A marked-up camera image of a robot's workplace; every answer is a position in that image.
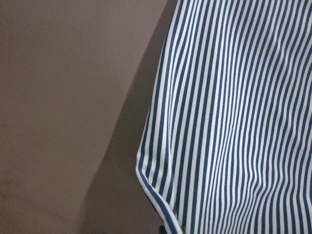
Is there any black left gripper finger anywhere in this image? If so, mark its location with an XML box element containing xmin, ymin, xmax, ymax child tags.
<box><xmin>158</xmin><ymin>226</ymin><xmax>166</xmax><ymax>234</ymax></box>

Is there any blue white striped polo shirt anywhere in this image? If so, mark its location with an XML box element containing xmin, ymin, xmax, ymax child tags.
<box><xmin>136</xmin><ymin>0</ymin><xmax>312</xmax><ymax>234</ymax></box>

